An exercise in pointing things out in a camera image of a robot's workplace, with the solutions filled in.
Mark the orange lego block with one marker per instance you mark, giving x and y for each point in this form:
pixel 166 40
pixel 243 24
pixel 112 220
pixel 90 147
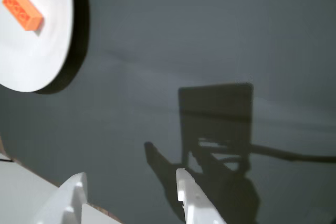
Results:
pixel 23 9

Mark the dark grey textured mat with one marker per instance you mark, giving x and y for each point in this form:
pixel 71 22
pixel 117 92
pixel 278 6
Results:
pixel 197 37

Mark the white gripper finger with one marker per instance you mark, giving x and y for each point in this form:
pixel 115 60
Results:
pixel 195 200
pixel 65 200

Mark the white round plate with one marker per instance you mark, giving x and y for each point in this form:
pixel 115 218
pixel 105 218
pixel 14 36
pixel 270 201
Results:
pixel 39 58

